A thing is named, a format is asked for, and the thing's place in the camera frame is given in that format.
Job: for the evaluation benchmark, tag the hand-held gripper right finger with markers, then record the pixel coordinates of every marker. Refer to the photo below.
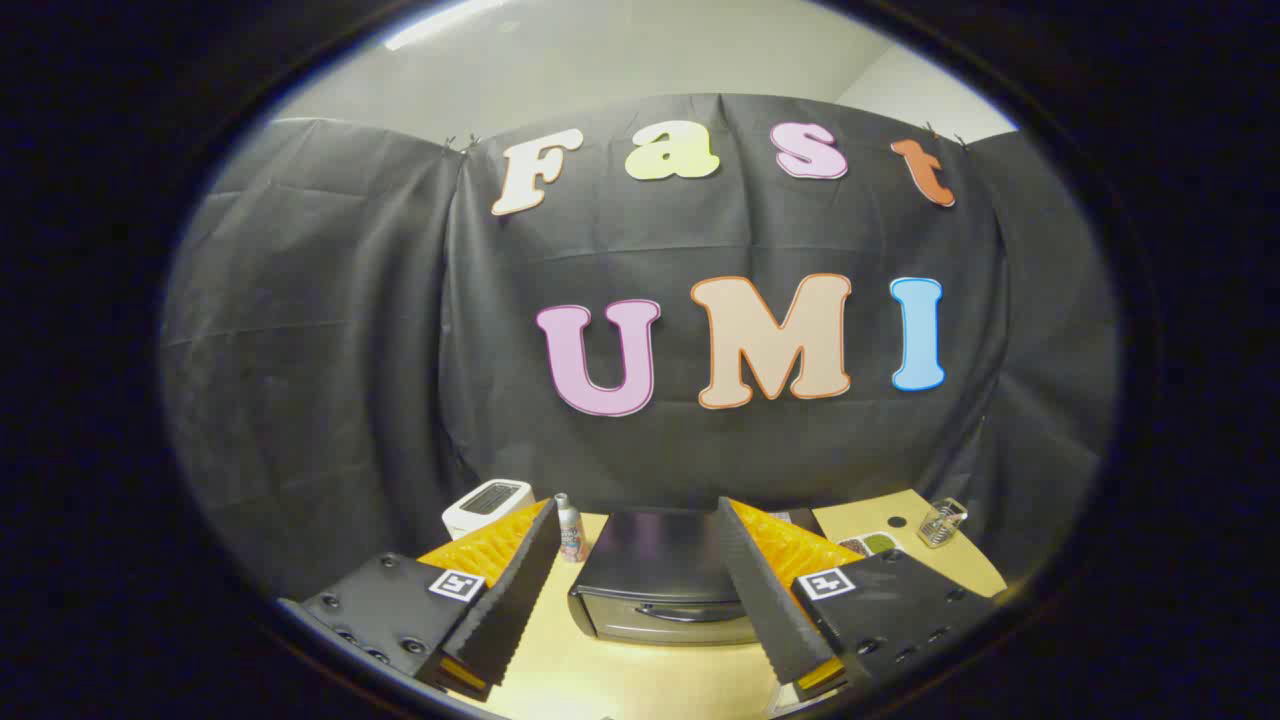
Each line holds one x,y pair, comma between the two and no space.
765,590

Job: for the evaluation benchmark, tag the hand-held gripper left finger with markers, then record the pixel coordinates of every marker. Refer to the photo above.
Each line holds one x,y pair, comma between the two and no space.
515,590

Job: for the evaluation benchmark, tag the black toaster oven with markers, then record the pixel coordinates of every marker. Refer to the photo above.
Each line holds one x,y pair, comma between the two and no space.
650,560

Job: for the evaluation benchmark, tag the white pop-up toaster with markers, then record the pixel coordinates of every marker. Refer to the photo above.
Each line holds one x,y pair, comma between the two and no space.
480,515

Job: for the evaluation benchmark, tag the small labelled bottle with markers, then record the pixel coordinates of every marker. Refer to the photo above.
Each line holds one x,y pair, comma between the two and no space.
570,538

